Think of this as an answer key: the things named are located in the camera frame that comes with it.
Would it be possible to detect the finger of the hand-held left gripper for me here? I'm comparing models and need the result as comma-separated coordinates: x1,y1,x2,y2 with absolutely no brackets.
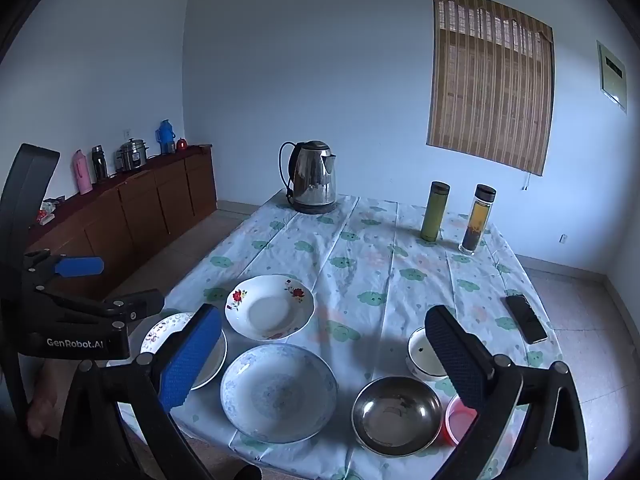
22,250,106,291
35,287,166,333

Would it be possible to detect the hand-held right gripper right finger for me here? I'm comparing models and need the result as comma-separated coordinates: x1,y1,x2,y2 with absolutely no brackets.
424,304,591,480

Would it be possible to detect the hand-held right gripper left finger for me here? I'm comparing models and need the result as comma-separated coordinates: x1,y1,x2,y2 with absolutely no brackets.
55,302,223,480

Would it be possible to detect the white enamel bowl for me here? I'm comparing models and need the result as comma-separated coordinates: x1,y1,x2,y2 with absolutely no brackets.
407,326,451,380

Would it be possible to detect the white plate with patterned rim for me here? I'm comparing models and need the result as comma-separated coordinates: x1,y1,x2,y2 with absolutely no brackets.
140,312,228,391

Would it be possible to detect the stainless steel bowl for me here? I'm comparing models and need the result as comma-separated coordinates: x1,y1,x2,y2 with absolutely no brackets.
351,376,444,458

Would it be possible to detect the blue pattern porcelain bowl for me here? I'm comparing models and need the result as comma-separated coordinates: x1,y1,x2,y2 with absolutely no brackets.
220,343,339,444

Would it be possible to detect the white red flower plate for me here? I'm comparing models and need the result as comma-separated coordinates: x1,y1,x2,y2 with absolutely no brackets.
224,274,316,342

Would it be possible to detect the person's left forearm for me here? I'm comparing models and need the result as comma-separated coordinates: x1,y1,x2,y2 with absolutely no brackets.
27,360,76,438

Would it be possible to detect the black smartphone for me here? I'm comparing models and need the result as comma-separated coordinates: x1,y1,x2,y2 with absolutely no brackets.
505,294,549,345

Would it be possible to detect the brown wooden sideboard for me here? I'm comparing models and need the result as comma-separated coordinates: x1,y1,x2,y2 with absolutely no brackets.
25,144,218,306

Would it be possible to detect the pink thermos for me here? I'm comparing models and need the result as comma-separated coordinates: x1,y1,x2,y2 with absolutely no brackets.
72,149,94,195

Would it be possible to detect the black thermos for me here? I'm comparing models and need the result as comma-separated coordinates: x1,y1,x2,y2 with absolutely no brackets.
91,145,109,182

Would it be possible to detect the steel cooking pot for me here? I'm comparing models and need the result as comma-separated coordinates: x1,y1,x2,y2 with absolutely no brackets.
116,138,150,172

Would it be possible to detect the cloud print tablecloth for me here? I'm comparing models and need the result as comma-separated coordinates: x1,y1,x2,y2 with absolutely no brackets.
117,191,563,480

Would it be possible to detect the clear tea bottle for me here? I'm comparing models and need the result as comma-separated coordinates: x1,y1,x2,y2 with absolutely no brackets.
458,184,497,256

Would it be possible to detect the green bottle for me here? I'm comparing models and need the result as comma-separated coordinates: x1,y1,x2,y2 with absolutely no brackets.
420,180,451,242

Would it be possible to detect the blue thermos jug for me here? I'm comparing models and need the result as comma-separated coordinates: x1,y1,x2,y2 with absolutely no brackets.
155,119,176,156

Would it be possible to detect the steel electric kettle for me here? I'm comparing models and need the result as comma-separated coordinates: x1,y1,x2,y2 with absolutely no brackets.
278,140,338,215

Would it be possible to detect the bamboo window blind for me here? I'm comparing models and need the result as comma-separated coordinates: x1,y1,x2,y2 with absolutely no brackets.
426,0,555,177

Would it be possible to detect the wall electrical panel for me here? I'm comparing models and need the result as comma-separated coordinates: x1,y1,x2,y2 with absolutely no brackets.
596,40,628,113

